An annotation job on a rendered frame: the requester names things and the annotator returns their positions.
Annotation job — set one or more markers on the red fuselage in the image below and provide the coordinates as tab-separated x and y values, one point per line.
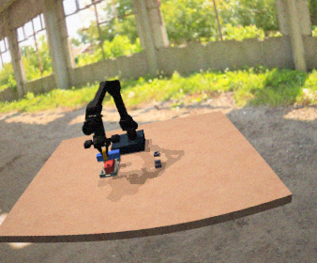
109	166

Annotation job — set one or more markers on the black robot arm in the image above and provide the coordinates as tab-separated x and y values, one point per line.
93	118

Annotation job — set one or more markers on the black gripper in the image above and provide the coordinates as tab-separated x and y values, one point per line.
114	139

